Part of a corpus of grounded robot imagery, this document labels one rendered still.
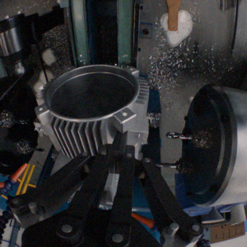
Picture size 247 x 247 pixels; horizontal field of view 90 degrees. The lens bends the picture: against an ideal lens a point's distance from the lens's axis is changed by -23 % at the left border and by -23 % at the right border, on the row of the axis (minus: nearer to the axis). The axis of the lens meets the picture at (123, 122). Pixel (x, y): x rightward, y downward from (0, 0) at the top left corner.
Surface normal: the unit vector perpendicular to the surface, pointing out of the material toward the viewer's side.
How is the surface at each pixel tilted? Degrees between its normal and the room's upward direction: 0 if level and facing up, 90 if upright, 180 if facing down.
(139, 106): 2
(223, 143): 66
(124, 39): 0
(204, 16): 0
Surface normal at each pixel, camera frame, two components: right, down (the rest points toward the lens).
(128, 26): -0.11, 0.72
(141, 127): 0.00, -0.69
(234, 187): -0.10, 0.37
